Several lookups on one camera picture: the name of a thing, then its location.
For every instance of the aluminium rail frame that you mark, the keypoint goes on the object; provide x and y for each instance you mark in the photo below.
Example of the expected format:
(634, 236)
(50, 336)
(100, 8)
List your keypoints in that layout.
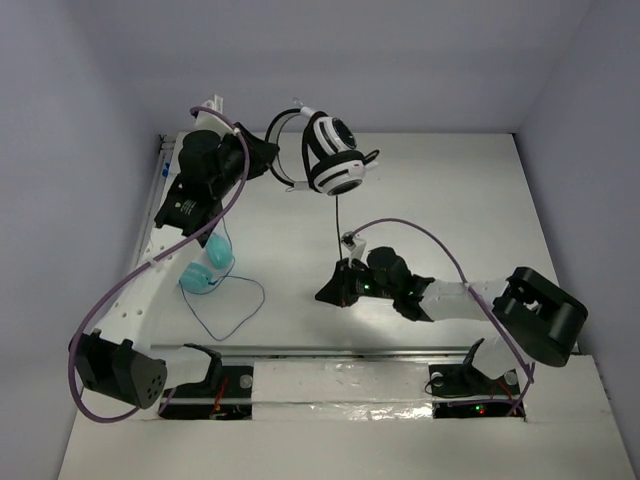
(451, 205)

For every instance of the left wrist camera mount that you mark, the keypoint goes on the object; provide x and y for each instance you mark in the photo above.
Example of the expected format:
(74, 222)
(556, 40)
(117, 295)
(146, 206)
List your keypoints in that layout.
(209, 116)

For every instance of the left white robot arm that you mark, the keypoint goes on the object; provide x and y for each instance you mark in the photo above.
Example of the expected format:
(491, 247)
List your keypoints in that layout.
(111, 372)

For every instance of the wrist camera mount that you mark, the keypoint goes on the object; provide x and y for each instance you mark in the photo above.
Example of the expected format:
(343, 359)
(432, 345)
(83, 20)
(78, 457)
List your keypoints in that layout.
(209, 116)
(355, 245)

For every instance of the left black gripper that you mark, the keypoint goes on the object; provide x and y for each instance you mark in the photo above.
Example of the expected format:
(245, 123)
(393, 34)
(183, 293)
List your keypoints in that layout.
(248, 151)

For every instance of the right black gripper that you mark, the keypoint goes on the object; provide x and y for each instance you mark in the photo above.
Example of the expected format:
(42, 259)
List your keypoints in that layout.
(339, 290)

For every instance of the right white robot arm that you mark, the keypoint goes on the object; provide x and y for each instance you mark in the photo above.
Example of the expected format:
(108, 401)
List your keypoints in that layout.
(536, 322)

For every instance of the teal cat-ear headphones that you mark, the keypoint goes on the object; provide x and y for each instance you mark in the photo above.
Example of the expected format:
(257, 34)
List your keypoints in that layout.
(215, 262)

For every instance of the black white headphones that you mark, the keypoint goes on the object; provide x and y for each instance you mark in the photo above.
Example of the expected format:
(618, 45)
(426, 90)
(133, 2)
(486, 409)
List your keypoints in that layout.
(332, 161)

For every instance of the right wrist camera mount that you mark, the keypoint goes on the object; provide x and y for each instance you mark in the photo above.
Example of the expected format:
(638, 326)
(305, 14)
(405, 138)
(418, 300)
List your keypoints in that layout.
(355, 245)

